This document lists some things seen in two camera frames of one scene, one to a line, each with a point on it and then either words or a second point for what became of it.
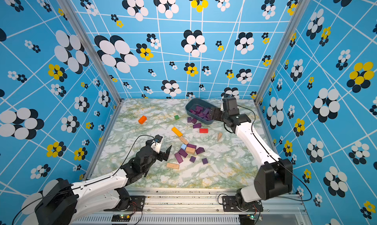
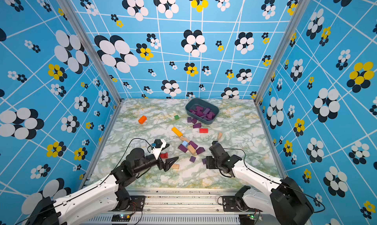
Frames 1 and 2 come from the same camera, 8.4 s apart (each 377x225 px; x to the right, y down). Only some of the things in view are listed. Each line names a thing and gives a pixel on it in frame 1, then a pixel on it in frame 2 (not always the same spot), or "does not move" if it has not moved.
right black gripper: (218, 111) → (208, 162)
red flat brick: (203, 130) does not move
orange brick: (142, 120) does not move
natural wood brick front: (172, 165) does not move
